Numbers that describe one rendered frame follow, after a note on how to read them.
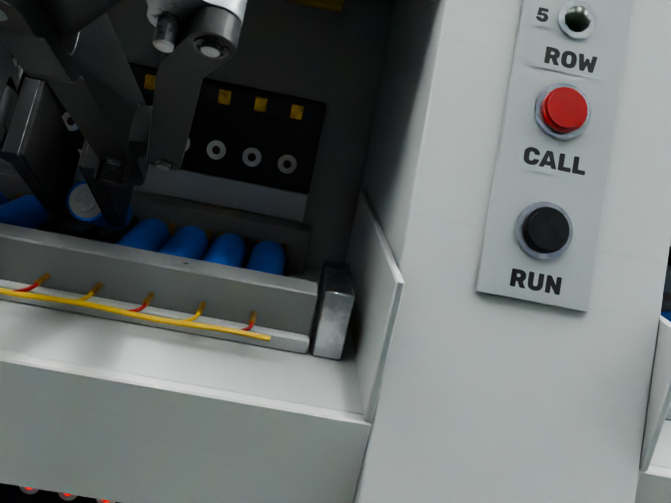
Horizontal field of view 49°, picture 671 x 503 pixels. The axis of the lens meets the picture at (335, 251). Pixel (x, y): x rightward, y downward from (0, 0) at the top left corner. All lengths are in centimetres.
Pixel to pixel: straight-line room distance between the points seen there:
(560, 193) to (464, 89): 5
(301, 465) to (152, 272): 10
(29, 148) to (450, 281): 16
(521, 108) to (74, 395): 18
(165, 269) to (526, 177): 14
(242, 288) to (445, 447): 10
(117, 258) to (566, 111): 18
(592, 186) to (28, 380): 20
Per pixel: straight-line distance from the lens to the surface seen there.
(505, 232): 26
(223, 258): 33
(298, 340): 29
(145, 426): 26
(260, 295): 29
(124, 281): 30
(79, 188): 34
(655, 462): 29
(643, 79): 29
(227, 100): 42
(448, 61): 27
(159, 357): 27
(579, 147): 27
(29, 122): 29
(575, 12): 28
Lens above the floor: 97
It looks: 6 degrees up
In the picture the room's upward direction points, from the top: 10 degrees clockwise
